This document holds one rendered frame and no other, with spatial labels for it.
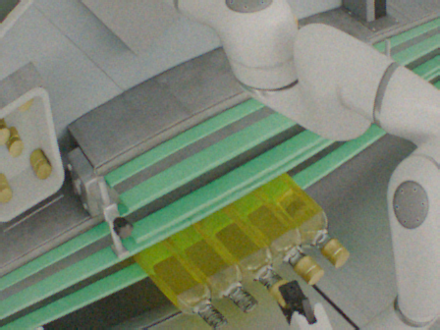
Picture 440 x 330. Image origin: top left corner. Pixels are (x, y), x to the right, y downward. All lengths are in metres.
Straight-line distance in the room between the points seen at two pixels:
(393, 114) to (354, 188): 0.77
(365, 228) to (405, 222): 0.74
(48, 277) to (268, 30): 0.56
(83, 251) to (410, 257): 0.63
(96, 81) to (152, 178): 0.20
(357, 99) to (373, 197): 0.74
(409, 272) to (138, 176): 0.55
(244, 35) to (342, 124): 0.15
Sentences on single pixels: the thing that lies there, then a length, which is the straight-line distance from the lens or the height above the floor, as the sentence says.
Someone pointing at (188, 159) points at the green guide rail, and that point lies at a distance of 1.10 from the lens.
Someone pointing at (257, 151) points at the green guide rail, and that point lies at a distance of 1.22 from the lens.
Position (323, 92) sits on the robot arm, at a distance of 0.77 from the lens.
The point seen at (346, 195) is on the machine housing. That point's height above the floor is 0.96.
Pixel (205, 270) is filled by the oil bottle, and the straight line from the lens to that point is 1.10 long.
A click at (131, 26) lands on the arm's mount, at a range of 1.09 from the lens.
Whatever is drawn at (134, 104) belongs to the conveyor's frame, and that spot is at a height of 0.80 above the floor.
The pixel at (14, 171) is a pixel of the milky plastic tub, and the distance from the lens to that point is 1.15.
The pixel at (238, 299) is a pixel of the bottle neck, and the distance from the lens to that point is 1.09.
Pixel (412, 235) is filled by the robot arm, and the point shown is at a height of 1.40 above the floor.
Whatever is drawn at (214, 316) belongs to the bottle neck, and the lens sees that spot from 1.07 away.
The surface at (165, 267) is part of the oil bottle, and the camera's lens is 1.12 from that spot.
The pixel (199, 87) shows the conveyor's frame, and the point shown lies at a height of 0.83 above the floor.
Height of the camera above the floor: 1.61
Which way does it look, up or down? 36 degrees down
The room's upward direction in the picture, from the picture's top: 135 degrees clockwise
